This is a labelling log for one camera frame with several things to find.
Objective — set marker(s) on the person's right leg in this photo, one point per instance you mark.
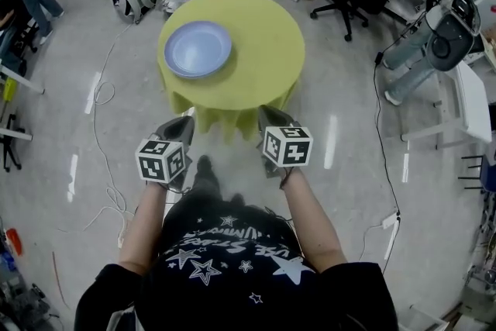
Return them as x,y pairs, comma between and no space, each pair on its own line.
237,201

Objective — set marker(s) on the round table with green cloth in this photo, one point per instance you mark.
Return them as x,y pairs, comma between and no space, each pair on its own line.
259,50

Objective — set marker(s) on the white workbench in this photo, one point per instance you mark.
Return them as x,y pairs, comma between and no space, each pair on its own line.
15,75

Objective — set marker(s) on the blue seat black stool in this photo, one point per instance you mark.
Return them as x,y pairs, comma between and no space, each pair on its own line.
489,176

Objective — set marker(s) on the grey and black machine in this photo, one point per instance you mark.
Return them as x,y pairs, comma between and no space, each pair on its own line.
445,46

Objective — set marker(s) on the red orange tool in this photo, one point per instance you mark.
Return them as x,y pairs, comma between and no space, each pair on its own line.
14,242

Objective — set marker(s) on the person's leg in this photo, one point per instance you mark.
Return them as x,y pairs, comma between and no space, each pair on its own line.
205,174
237,201

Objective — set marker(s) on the person's left forearm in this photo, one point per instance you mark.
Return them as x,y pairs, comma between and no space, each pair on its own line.
143,228

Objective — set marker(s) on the white side table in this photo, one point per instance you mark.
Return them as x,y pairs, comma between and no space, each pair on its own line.
472,101

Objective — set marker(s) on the person's left leg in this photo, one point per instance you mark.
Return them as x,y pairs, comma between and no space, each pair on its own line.
205,174

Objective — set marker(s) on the black tripod stand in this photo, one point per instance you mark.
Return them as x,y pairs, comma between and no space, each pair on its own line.
9,151

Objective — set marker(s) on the grey backpack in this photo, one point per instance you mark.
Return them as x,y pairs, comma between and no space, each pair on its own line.
135,2

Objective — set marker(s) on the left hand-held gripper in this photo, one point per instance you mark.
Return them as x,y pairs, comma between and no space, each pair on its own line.
159,163

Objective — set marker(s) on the person's black star-print shirt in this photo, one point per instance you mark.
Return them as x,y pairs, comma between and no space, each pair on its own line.
232,294

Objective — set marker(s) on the white power strip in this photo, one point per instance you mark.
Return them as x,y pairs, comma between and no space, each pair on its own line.
389,221

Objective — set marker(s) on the person's right forearm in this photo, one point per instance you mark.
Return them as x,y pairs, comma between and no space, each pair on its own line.
310,221

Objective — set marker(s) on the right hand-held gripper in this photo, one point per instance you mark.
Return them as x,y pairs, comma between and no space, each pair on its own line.
288,147

